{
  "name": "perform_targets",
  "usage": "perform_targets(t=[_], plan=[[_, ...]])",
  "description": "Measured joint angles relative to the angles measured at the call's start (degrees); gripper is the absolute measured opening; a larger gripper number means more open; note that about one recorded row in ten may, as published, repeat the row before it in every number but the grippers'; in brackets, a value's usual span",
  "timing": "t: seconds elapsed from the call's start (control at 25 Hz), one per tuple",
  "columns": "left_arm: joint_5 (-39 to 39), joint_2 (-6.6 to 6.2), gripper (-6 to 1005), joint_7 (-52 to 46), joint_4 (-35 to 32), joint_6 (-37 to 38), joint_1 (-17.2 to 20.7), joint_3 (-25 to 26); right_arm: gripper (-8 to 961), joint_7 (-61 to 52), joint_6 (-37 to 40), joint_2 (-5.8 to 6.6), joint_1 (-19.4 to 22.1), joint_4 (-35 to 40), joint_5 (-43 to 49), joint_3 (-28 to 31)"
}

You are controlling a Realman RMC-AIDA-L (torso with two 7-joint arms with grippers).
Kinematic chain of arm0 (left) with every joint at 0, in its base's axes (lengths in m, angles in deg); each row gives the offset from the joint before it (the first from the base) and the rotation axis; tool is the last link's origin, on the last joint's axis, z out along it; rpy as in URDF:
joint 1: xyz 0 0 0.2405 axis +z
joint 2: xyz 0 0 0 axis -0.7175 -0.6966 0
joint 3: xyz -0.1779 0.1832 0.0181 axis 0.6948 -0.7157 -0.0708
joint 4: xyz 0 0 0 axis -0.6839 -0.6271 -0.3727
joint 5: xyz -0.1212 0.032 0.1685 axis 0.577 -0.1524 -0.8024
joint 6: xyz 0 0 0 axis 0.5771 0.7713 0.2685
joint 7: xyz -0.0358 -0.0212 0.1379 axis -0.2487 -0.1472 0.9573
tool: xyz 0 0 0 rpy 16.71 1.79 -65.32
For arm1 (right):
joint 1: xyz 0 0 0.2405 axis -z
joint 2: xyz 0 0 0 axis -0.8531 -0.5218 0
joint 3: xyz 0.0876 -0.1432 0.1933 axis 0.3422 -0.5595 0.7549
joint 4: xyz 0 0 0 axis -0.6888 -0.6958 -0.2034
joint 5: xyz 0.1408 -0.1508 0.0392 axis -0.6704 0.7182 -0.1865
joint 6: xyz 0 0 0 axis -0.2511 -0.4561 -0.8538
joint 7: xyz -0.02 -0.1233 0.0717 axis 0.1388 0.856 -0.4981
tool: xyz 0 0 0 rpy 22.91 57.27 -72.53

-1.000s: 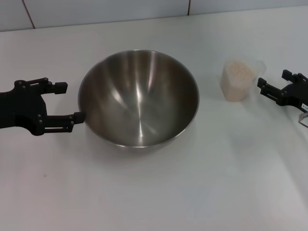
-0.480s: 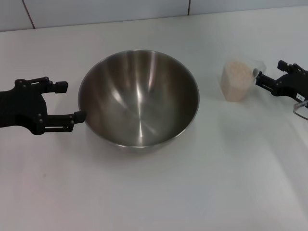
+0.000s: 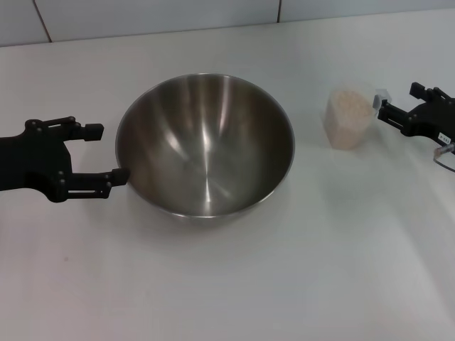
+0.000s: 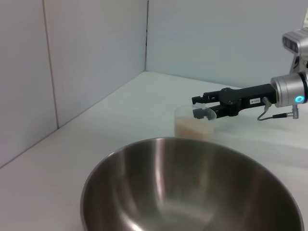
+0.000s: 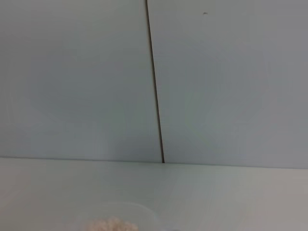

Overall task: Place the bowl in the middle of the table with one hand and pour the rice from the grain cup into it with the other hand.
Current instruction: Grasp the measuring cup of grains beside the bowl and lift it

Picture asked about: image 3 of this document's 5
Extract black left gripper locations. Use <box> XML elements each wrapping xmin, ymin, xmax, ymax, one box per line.
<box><xmin>0</xmin><ymin>116</ymin><xmax>131</xmax><ymax>204</ymax></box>

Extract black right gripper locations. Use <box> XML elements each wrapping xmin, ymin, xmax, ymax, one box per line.
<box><xmin>376</xmin><ymin>81</ymin><xmax>455</xmax><ymax>145</ymax></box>

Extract clear plastic measuring cup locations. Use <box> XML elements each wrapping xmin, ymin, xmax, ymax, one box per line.
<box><xmin>325</xmin><ymin>80</ymin><xmax>392</xmax><ymax>152</ymax></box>

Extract white rice grains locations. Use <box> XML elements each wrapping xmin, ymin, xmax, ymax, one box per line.
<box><xmin>326</xmin><ymin>90</ymin><xmax>373</xmax><ymax>150</ymax></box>

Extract stainless steel mixing bowl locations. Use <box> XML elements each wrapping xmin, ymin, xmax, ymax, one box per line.
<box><xmin>115</xmin><ymin>72</ymin><xmax>296</xmax><ymax>225</ymax></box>

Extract grey gripper cable with plug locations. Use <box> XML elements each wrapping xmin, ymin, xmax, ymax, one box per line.
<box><xmin>434</xmin><ymin>144</ymin><xmax>455</xmax><ymax>168</ymax></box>

